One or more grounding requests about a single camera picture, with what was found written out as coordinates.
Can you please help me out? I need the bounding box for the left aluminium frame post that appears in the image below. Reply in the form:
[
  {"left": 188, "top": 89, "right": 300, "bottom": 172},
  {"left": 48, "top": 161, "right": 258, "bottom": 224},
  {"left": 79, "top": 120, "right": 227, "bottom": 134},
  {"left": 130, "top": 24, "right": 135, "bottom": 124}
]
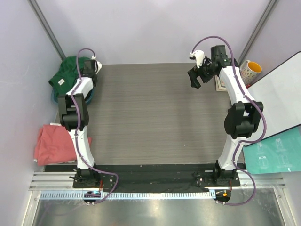
[{"left": 28, "top": 0, "right": 66, "bottom": 60}]

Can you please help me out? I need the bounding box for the stack of books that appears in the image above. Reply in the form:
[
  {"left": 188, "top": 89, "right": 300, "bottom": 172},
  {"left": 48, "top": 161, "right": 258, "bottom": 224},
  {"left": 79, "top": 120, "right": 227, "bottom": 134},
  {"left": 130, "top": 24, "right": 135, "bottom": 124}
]
[{"left": 214, "top": 76, "right": 227, "bottom": 92}]

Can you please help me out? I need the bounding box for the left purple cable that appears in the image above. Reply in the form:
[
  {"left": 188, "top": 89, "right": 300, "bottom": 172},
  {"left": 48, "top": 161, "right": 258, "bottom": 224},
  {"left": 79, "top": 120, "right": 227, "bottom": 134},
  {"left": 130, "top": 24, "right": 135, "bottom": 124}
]
[{"left": 70, "top": 48, "right": 119, "bottom": 204}]

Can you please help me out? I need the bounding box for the pink folded t shirt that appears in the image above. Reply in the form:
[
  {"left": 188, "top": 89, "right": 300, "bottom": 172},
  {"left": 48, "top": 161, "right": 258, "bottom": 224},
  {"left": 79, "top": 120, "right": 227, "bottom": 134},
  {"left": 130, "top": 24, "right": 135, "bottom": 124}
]
[{"left": 33, "top": 123, "right": 78, "bottom": 166}]

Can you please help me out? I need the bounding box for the purple cable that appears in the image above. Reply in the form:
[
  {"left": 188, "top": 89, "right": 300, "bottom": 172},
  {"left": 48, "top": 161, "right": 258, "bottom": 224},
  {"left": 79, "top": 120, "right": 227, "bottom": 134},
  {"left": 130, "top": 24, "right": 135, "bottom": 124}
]
[
  {"left": 191, "top": 35, "right": 268, "bottom": 206},
  {"left": 70, "top": 48, "right": 119, "bottom": 204}
]

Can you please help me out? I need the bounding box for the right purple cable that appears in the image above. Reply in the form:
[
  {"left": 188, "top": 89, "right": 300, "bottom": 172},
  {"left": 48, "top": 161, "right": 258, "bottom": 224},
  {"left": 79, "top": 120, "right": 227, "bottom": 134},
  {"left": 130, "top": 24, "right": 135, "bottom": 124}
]
[{"left": 191, "top": 35, "right": 268, "bottom": 206}]

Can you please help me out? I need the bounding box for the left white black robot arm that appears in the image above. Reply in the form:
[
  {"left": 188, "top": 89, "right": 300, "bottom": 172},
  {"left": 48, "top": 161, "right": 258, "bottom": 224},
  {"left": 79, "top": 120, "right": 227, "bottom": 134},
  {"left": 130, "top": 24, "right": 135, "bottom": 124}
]
[{"left": 58, "top": 57, "right": 102, "bottom": 188}]

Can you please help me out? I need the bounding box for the teal folding board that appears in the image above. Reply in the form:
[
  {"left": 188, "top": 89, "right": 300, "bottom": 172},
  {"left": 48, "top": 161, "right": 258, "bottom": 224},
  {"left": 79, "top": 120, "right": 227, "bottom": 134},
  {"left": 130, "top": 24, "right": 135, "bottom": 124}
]
[{"left": 243, "top": 127, "right": 301, "bottom": 175}]

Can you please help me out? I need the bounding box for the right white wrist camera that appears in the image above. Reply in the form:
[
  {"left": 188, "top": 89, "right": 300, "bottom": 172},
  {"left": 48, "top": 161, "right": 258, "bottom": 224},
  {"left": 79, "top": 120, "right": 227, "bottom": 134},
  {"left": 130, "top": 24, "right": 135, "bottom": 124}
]
[{"left": 189, "top": 50, "right": 206, "bottom": 68}]

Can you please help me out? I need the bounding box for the white board black rim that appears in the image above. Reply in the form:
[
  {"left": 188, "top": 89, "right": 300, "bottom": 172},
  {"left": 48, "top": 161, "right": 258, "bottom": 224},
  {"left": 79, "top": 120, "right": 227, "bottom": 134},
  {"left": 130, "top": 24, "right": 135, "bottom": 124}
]
[{"left": 248, "top": 52, "right": 301, "bottom": 139}]

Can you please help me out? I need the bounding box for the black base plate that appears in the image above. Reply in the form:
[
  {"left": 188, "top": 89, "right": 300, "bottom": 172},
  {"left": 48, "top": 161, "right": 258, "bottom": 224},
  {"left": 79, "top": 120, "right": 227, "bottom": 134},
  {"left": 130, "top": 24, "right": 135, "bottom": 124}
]
[{"left": 45, "top": 163, "right": 241, "bottom": 193}]

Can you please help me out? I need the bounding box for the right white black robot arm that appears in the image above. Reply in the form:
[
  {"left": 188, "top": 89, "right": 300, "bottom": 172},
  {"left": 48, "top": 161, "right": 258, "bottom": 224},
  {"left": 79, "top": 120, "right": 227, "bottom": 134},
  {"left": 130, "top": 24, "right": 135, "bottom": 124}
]
[{"left": 188, "top": 45, "right": 266, "bottom": 188}]

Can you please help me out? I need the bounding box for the right aluminium frame post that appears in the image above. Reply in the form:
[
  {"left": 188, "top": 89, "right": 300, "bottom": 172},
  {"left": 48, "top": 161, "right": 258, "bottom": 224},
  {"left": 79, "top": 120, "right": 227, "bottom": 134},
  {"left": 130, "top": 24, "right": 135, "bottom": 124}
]
[{"left": 238, "top": 0, "right": 279, "bottom": 65}]

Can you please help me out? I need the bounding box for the aluminium frame post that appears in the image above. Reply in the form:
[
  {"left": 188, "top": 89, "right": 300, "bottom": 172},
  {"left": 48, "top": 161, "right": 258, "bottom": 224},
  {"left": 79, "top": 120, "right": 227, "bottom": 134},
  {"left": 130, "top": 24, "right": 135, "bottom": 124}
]
[
  {"left": 238, "top": 0, "right": 279, "bottom": 65},
  {"left": 28, "top": 0, "right": 66, "bottom": 60}
]

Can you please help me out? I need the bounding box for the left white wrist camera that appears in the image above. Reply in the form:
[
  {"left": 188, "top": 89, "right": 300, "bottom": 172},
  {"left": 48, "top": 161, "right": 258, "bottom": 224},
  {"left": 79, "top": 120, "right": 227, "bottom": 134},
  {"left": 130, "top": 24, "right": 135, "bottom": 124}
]
[{"left": 91, "top": 56, "right": 102, "bottom": 74}]

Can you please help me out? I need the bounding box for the green t shirt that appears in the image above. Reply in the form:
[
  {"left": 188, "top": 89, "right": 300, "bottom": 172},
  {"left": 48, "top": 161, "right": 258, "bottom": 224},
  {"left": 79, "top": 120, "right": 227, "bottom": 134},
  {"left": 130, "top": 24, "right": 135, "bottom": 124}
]
[{"left": 48, "top": 56, "right": 79, "bottom": 97}]

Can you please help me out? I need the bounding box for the white mug yellow inside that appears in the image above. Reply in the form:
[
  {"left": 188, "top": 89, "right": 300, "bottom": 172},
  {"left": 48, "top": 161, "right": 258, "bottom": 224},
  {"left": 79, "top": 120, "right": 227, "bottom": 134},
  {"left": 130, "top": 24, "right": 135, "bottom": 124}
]
[{"left": 240, "top": 60, "right": 262, "bottom": 86}]

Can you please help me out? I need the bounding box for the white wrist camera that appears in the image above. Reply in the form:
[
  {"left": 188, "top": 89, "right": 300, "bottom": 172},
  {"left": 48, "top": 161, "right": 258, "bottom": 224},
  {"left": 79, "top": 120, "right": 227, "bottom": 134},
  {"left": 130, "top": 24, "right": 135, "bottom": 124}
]
[
  {"left": 91, "top": 56, "right": 102, "bottom": 74},
  {"left": 189, "top": 50, "right": 206, "bottom": 68}
]

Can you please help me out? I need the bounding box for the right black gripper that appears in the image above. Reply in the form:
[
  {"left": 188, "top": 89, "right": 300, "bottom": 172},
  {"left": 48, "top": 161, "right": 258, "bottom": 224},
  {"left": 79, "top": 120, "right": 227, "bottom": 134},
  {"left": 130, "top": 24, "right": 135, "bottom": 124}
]
[{"left": 187, "top": 57, "right": 215, "bottom": 89}]

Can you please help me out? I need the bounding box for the aluminium rail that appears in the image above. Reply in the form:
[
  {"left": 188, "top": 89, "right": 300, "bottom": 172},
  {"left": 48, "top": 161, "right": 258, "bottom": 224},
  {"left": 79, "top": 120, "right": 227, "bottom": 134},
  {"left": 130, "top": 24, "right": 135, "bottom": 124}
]
[{"left": 29, "top": 172, "right": 286, "bottom": 191}]

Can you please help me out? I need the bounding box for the teal plastic basket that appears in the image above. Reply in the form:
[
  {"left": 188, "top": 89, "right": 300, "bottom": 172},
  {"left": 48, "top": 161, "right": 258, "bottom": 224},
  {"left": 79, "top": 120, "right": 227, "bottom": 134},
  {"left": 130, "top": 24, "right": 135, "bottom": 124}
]
[{"left": 51, "top": 86, "right": 95, "bottom": 105}]

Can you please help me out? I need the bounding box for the slotted cable duct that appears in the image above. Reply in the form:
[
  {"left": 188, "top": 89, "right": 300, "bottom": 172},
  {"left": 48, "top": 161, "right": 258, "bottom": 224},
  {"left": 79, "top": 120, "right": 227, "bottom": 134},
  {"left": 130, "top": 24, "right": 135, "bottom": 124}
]
[{"left": 40, "top": 190, "right": 216, "bottom": 201}]

